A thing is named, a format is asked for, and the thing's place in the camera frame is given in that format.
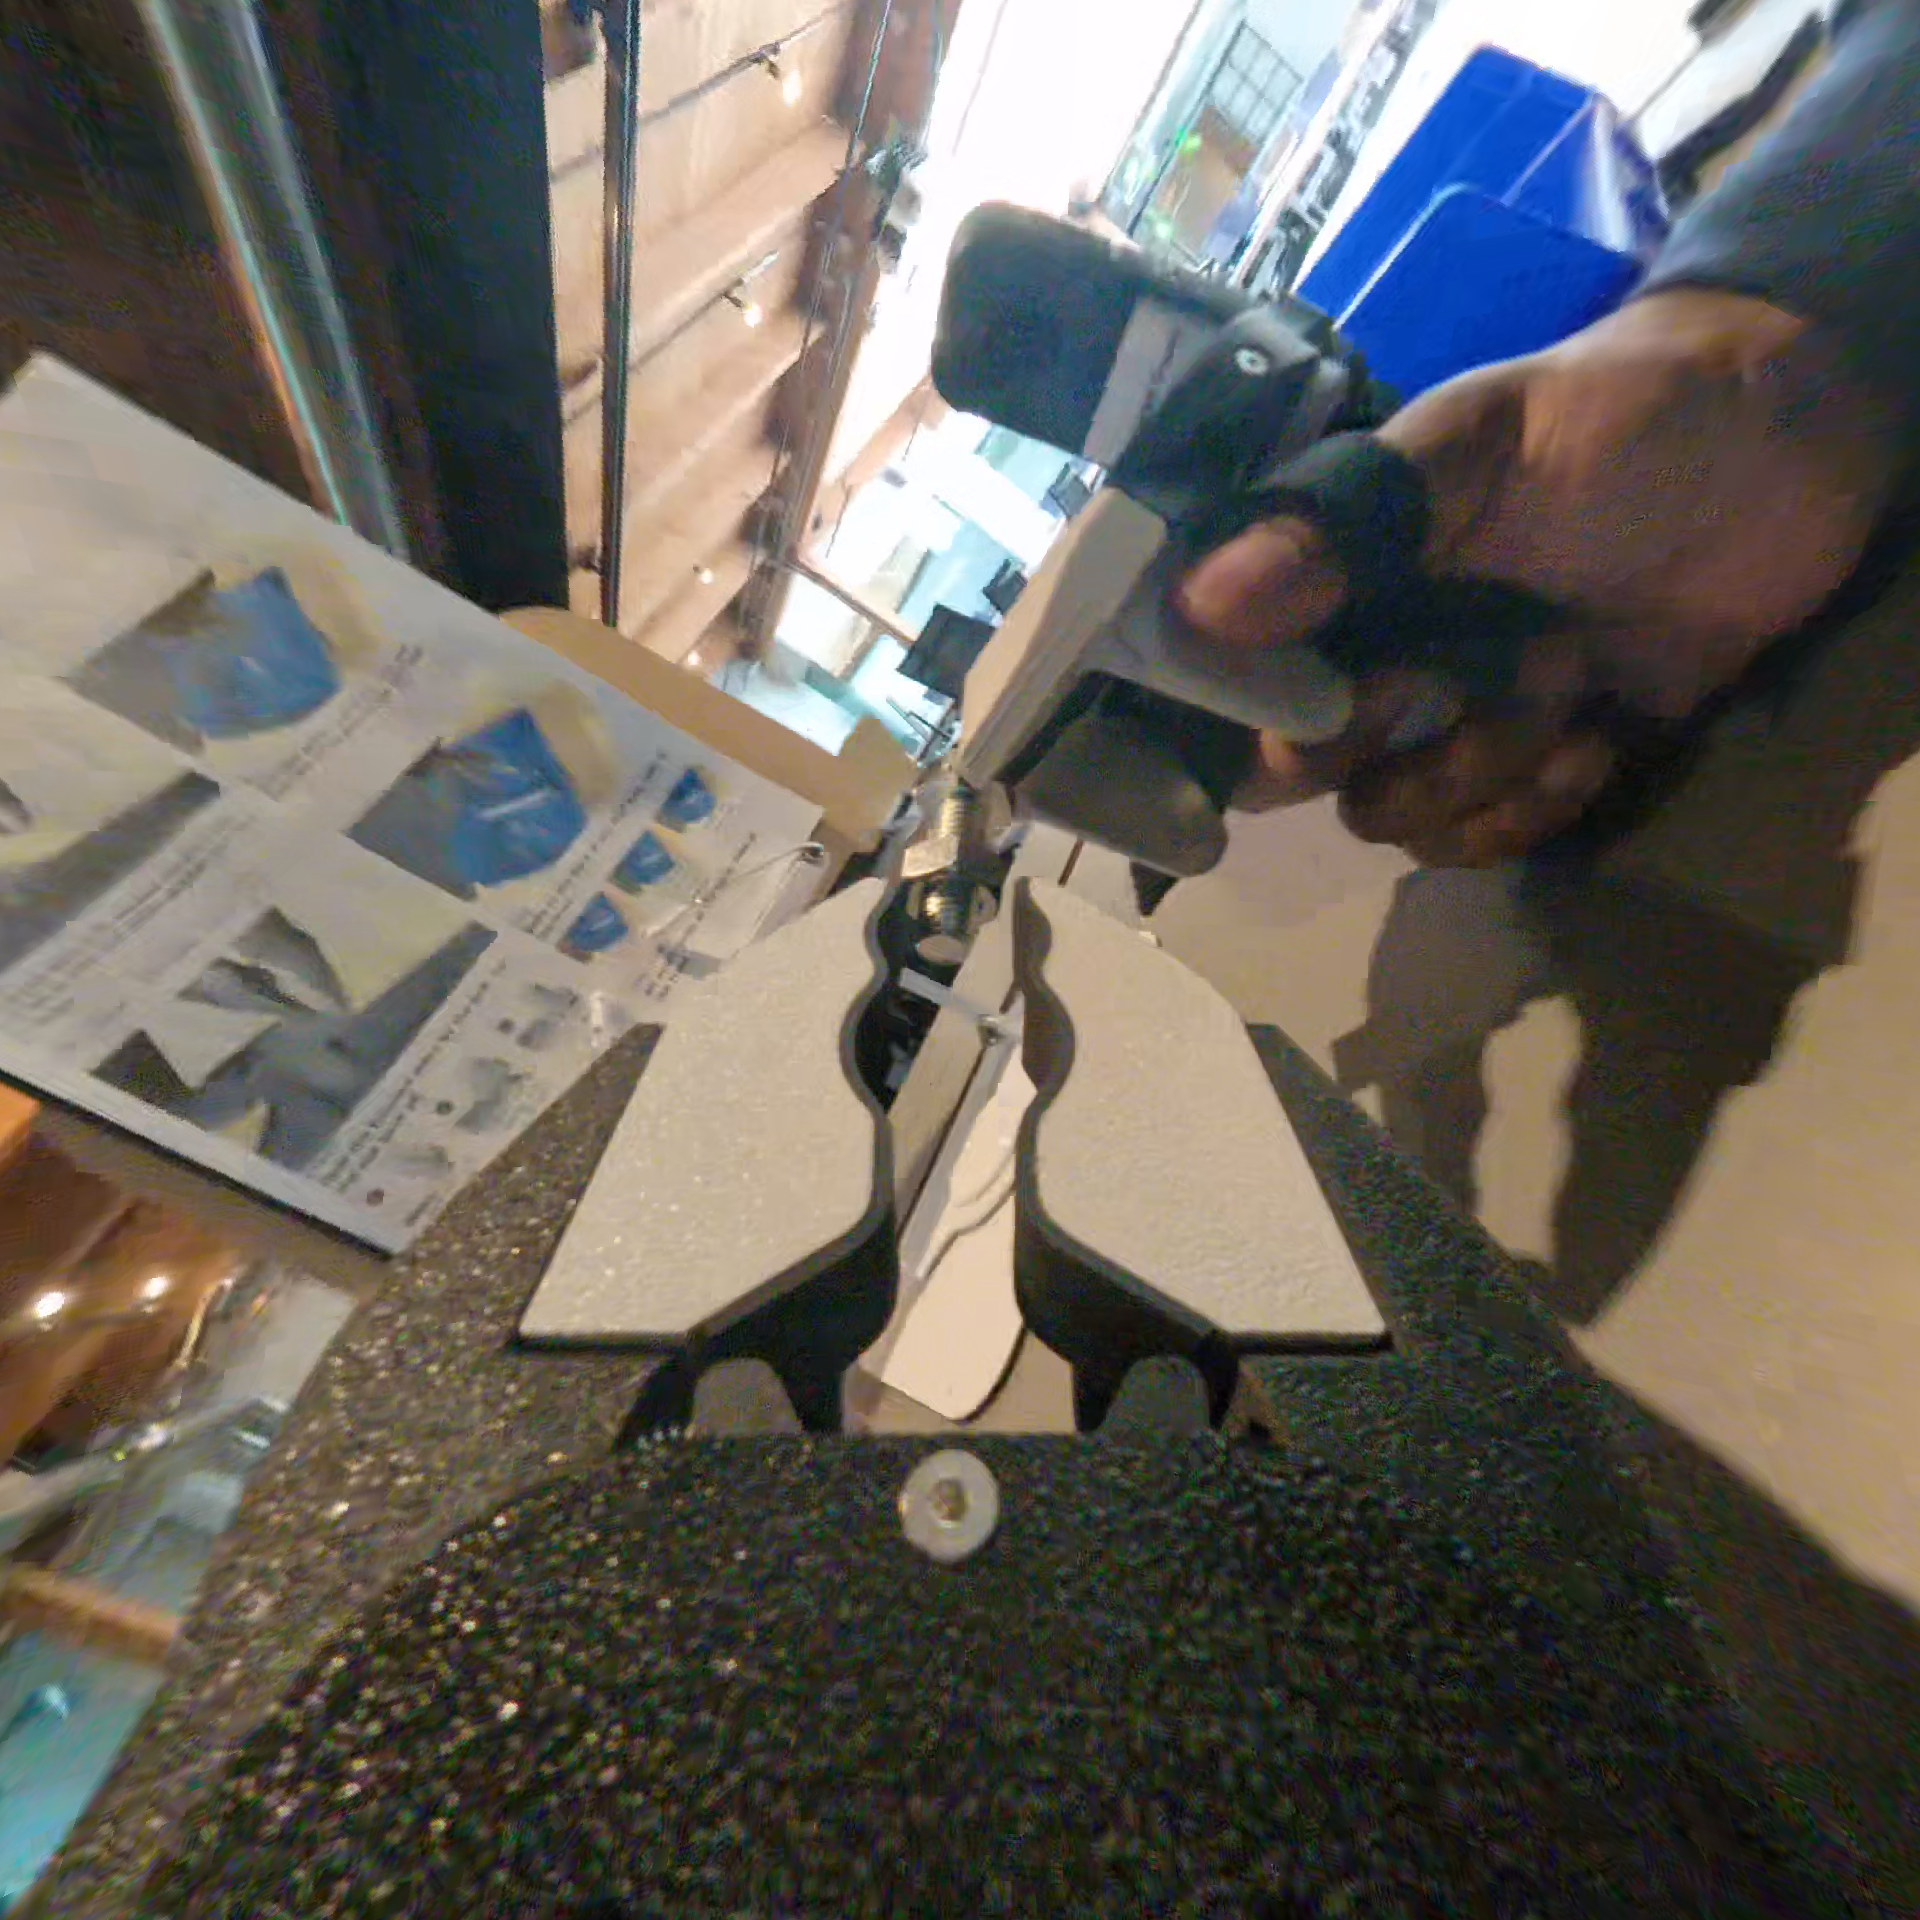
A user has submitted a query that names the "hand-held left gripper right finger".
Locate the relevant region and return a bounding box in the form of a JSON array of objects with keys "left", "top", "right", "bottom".
[{"left": 1010, "top": 876, "right": 1390, "bottom": 1437}]

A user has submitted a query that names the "person's right forearm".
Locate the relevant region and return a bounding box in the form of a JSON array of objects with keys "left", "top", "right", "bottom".
[{"left": 1641, "top": 0, "right": 1920, "bottom": 324}]

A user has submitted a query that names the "large blue plastic bin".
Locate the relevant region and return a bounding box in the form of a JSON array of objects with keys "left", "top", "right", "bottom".
[{"left": 1295, "top": 43, "right": 1673, "bottom": 404}]

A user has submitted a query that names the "metal stand pole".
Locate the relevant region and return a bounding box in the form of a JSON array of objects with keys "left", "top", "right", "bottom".
[{"left": 895, "top": 965, "right": 1025, "bottom": 1039}]

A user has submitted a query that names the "metal hex bolt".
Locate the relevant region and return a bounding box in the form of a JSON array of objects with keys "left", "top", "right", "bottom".
[{"left": 900, "top": 779, "right": 1025, "bottom": 965}]

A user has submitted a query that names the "white stand base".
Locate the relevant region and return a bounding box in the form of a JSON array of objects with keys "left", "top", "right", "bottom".
[{"left": 861, "top": 1049, "right": 1044, "bottom": 1422}]

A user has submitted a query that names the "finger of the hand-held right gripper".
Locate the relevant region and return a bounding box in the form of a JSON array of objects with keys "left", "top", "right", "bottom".
[{"left": 952, "top": 486, "right": 1180, "bottom": 794}]

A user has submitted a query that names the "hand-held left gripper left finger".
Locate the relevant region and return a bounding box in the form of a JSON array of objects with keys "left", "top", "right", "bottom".
[{"left": 515, "top": 876, "right": 901, "bottom": 1437}]

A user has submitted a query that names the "printed instruction sheet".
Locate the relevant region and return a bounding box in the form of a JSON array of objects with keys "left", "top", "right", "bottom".
[{"left": 0, "top": 352, "right": 827, "bottom": 1254}]

